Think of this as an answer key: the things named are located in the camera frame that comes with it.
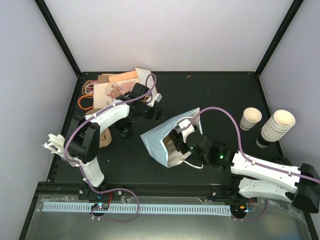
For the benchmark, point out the illustrated greeting card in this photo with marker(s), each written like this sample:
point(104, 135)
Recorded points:
point(104, 94)

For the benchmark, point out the black coffee cup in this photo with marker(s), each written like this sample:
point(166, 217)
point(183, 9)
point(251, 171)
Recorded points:
point(124, 127)

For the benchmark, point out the light blue cable duct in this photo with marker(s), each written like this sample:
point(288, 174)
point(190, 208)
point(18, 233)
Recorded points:
point(129, 208)

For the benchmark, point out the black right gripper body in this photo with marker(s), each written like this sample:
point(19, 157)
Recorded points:
point(178, 145)

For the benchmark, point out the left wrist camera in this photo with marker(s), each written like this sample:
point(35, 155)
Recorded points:
point(155, 98)

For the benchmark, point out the light blue paper bag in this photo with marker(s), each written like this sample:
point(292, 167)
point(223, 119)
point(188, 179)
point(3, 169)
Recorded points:
point(160, 146)

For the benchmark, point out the white plastic cutlery pile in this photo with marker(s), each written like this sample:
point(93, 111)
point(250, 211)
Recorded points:
point(55, 145)

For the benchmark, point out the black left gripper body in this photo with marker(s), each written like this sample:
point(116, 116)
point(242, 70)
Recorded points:
point(152, 115)

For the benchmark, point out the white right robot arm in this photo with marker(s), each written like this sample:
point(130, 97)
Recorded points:
point(257, 178)

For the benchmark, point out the brown pulp cup carrier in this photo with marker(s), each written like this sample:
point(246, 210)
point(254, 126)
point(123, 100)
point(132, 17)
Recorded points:
point(105, 137)

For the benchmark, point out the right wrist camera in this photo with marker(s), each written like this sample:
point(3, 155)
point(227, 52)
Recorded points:
point(185, 128)

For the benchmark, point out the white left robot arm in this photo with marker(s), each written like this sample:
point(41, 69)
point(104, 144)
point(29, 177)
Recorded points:
point(82, 142)

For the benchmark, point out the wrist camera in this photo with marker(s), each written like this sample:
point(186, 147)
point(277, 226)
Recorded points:
point(185, 128)
point(155, 98)

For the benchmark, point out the rubber bands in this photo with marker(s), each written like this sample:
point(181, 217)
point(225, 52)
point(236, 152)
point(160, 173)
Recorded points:
point(87, 93)

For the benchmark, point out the brown cardboard sleeve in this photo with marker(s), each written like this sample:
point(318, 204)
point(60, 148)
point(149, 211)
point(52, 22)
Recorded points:
point(103, 78)

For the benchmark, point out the stack of white paper cups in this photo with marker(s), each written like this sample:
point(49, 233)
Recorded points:
point(275, 128)

